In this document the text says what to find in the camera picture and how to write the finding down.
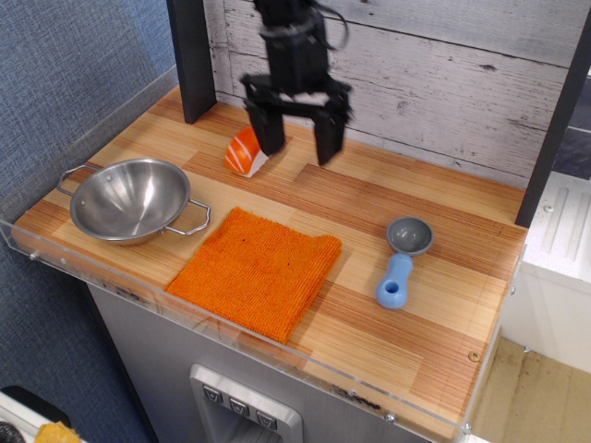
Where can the yellow object bottom left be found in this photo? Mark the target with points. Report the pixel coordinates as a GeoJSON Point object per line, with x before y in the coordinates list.
{"type": "Point", "coordinates": [56, 433]}

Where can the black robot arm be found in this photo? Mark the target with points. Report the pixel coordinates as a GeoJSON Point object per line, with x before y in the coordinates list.
{"type": "Point", "coordinates": [282, 12]}

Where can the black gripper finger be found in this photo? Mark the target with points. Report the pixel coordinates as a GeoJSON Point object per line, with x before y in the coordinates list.
{"type": "Point", "coordinates": [329, 124]}
{"type": "Point", "coordinates": [267, 123]}

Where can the right dark vertical post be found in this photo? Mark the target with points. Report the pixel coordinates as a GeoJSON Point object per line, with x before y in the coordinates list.
{"type": "Point", "coordinates": [571, 89]}

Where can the stainless steel bowl with handles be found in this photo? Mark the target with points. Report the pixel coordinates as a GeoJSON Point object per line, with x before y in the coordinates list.
{"type": "Point", "coordinates": [129, 202]}

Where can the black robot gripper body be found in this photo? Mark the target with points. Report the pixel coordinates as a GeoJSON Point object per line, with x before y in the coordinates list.
{"type": "Point", "coordinates": [298, 82]}

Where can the blue grey toy scoop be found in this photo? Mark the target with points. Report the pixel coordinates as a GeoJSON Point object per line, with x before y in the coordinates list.
{"type": "Point", "coordinates": [408, 237]}

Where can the orange folded cloth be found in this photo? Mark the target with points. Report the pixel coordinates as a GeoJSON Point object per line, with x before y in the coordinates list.
{"type": "Point", "coordinates": [257, 273]}

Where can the toy salmon nigiri sushi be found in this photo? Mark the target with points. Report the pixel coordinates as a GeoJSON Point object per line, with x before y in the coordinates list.
{"type": "Point", "coordinates": [244, 155]}

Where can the clear acrylic guard rail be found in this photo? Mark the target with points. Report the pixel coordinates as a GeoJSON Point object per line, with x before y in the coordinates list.
{"type": "Point", "coordinates": [417, 367]}

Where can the grey cabinet with button panel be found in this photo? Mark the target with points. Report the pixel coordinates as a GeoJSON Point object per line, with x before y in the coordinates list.
{"type": "Point", "coordinates": [199, 387]}

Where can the white toy sink counter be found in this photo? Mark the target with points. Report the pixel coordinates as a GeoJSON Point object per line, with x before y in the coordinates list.
{"type": "Point", "coordinates": [548, 308]}

